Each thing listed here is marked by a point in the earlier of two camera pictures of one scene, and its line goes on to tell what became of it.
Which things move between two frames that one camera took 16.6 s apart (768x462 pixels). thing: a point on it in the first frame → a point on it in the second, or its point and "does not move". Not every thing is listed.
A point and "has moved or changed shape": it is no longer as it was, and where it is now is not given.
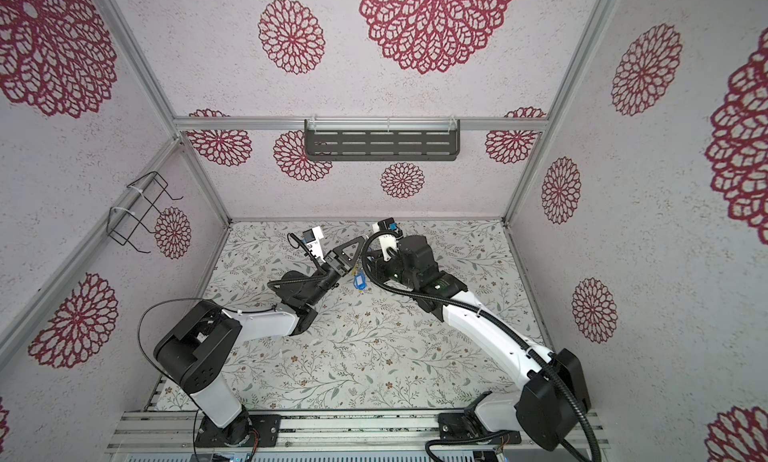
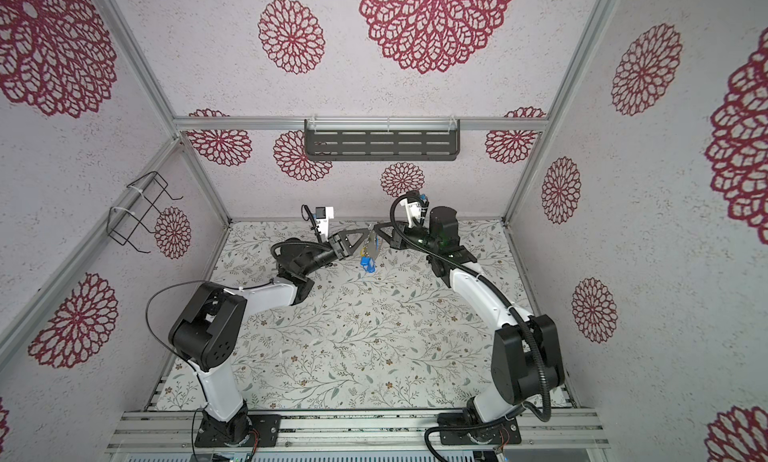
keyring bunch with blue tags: (359, 277) has moved or changed shape
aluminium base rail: (306, 432) does not move
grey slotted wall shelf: (381, 140) does not move
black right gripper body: (395, 270) → (408, 240)
